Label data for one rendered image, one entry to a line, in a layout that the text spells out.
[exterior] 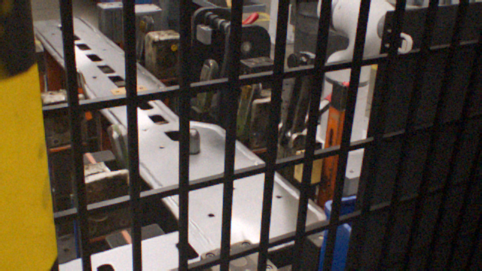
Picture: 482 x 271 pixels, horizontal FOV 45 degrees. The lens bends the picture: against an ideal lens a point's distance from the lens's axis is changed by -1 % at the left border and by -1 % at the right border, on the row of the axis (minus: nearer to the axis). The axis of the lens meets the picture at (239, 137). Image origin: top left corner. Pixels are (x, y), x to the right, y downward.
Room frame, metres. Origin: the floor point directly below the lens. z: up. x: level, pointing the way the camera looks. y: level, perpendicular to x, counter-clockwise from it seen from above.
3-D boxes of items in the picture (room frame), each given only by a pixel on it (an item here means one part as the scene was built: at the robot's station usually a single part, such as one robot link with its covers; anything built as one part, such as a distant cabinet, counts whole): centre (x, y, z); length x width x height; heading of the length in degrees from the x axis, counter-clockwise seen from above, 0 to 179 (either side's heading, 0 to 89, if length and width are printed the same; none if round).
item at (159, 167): (1.32, 0.29, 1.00); 1.38 x 0.22 x 0.02; 32
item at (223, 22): (1.33, 0.04, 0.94); 0.18 x 0.13 x 0.49; 32
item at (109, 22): (1.89, 0.44, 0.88); 0.11 x 0.10 x 0.36; 122
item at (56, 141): (1.16, 0.39, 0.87); 0.12 x 0.09 x 0.35; 122
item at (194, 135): (1.01, 0.09, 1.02); 0.03 x 0.03 x 0.07
